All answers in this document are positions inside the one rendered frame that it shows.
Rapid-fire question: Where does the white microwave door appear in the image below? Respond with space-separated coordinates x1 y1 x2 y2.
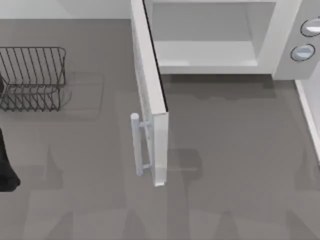
130 0 170 188

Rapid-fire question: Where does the pale metal door handle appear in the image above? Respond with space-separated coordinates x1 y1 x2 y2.
130 112 153 177

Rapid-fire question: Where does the round grey microwave knob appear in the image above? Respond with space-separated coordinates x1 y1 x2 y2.
299 16 320 38
290 43 316 62

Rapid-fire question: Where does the dark wire basket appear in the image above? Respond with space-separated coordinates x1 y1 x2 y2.
0 46 67 113

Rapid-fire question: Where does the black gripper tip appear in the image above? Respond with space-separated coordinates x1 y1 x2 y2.
0 127 21 193

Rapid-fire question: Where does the pale microwave oven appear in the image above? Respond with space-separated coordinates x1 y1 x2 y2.
143 0 320 81

